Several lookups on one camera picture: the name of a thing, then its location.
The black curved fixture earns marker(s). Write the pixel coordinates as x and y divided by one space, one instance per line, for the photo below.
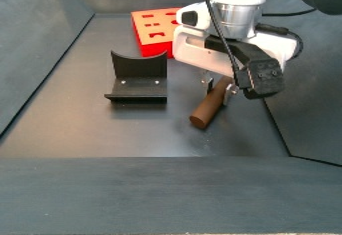
140 79

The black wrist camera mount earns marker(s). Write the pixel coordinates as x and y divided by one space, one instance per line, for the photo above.
259 77

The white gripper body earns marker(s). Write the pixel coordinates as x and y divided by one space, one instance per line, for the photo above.
188 48

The brown oval rod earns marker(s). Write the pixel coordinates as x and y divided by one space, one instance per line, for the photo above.
205 110

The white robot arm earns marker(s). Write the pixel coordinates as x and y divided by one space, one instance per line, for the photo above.
221 39

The red block with shaped holes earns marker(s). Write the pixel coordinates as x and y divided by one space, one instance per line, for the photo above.
153 26

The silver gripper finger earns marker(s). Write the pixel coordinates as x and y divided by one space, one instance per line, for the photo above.
230 91
205 80

